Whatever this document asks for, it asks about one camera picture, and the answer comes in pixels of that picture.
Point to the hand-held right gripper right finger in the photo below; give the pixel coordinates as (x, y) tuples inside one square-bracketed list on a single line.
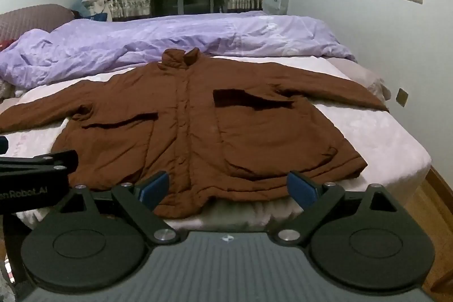
[(301, 188)]

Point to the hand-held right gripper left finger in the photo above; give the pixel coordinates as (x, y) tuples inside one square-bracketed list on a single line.
[(155, 188)]

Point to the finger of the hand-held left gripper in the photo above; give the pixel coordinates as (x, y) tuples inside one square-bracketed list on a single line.
[(42, 160), (3, 144)]

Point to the brown jacket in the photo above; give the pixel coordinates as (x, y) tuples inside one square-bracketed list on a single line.
[(198, 132)]

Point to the pile of blue clothes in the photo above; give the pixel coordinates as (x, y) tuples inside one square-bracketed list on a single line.
[(88, 3)]

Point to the grey fleece blanket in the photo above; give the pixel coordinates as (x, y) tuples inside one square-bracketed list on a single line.
[(9, 89)]

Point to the pale pink bed sheet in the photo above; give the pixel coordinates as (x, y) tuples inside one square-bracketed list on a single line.
[(371, 146)]

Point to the red cloth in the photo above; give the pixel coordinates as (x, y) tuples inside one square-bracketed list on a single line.
[(4, 44)]

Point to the mauve under blanket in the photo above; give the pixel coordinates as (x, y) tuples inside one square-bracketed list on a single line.
[(375, 84)]

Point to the brown quilted headboard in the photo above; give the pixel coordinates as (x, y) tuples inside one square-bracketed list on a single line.
[(32, 19)]

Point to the purple duvet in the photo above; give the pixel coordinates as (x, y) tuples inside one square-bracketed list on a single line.
[(141, 40)]

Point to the wall socket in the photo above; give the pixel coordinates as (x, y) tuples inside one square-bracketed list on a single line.
[(402, 97)]

